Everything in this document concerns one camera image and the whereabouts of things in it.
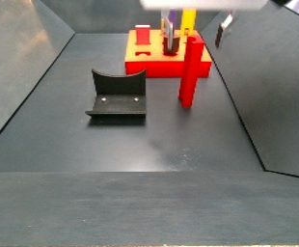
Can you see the red wooden shape board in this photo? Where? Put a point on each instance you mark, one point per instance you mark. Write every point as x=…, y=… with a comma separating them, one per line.
x=147, y=57

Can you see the black curved holder stand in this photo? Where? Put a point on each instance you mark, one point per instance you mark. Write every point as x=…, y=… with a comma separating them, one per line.
x=119, y=95

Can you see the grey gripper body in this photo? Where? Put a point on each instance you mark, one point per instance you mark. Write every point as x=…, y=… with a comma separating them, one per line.
x=208, y=5

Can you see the dark brown cylinder peg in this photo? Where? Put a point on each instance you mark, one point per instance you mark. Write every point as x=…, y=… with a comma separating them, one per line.
x=171, y=45

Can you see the tall yellow block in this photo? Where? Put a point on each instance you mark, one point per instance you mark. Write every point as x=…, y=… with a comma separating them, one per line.
x=187, y=24

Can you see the short red rectangular block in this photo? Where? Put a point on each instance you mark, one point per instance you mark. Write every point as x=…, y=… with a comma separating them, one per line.
x=142, y=33

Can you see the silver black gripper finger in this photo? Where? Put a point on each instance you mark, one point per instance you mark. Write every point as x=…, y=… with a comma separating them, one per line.
x=167, y=25
x=222, y=27

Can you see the purple cylinder peg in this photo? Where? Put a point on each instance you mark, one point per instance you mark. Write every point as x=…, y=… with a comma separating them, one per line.
x=171, y=18

